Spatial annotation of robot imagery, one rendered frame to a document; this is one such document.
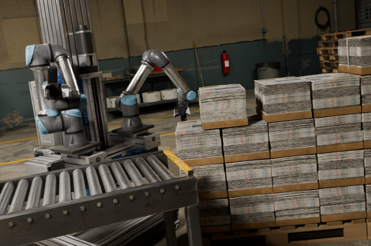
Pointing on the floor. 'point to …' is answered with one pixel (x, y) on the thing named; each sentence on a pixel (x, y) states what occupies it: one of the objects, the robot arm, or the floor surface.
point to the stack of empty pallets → (335, 48)
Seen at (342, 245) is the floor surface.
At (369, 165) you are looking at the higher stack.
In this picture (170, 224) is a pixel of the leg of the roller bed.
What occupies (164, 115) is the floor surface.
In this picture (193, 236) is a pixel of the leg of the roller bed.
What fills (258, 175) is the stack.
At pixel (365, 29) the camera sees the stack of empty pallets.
